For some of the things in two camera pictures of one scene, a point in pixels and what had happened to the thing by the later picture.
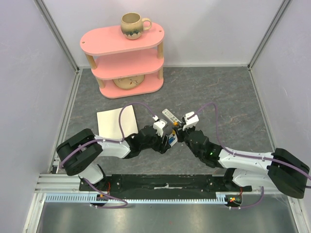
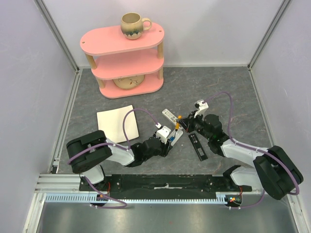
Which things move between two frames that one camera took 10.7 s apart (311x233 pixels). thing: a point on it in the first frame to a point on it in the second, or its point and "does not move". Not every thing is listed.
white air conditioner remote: x=173 y=118 does not move
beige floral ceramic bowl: x=129 y=82 does not move
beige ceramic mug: x=132 y=25 does not move
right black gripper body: x=182 y=132 to x=188 y=122
